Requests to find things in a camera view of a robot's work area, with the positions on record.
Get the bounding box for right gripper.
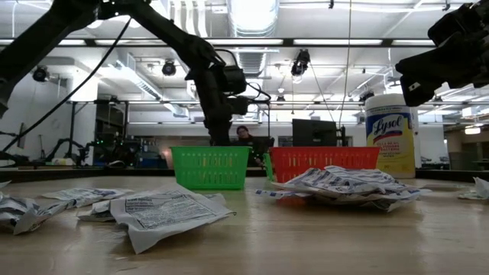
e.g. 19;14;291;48
395;28;489;108

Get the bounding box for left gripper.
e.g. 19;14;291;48
186;64;250;147

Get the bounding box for green plastic mesh basket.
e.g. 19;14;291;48
170;146;252;191
262;152;275;182

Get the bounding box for person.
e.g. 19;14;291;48
235;125;270;168

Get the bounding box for Lysol wipes canister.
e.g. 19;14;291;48
364;93;418;180

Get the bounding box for black computer monitor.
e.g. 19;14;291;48
292;118;339;148

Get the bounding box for red plastic mesh basket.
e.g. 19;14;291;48
268;146;381;184

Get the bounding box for dark equipment rack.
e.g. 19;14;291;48
94;99;130;166

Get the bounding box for black overhead light bar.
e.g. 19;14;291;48
0;37;489;49

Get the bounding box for white packet at right edge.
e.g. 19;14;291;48
472;176;489;200

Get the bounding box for black background rig frame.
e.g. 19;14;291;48
212;100;272;148

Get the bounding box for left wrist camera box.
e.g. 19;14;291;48
221;64;248;96

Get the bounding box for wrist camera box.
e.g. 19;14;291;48
221;64;248;96
426;2;489;47

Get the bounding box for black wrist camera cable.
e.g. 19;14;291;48
213;48;272;106

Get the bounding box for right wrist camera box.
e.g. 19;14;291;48
426;2;489;47

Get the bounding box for thin hanging cable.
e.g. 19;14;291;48
337;0;353;129

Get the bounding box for black overhead camera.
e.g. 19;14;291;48
290;48;312;77

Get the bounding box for round silver air duct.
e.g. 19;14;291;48
225;0;281;79

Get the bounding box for long black arm cable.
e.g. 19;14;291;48
2;17;133;153

